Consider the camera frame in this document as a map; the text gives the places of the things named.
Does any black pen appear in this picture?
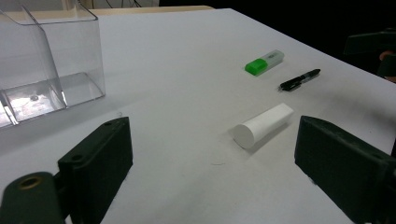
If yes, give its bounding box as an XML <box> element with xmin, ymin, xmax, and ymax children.
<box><xmin>277</xmin><ymin>68</ymin><xmax>321</xmax><ymax>92</ymax></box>

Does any green highlighter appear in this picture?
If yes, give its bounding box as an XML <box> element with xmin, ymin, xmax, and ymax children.
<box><xmin>244</xmin><ymin>49</ymin><xmax>285</xmax><ymax>77</ymax></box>

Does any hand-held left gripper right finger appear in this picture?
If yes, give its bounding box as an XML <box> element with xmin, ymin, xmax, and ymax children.
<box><xmin>294</xmin><ymin>115</ymin><xmax>396</xmax><ymax>224</ymax></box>

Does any white eraser block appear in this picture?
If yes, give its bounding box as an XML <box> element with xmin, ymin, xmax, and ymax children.
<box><xmin>232</xmin><ymin>103</ymin><xmax>295</xmax><ymax>150</ymax></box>

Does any clear plastic organizer box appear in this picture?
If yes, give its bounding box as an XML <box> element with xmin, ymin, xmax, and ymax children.
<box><xmin>0</xmin><ymin>0</ymin><xmax>106</xmax><ymax>129</ymax></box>

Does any light wooden table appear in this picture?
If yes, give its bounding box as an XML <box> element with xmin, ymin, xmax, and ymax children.
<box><xmin>89</xmin><ymin>5</ymin><xmax>216</xmax><ymax>17</ymax></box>

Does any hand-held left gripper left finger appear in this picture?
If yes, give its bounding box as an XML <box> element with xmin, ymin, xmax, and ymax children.
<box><xmin>57</xmin><ymin>116</ymin><xmax>134</xmax><ymax>224</ymax></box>

